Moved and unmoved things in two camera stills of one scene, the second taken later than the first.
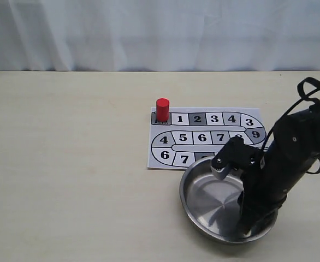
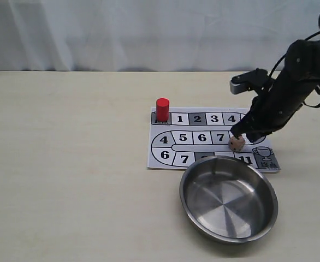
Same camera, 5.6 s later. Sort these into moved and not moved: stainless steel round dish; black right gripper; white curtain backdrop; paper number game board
Moved: black right gripper
Not moved: stainless steel round dish; white curtain backdrop; paper number game board
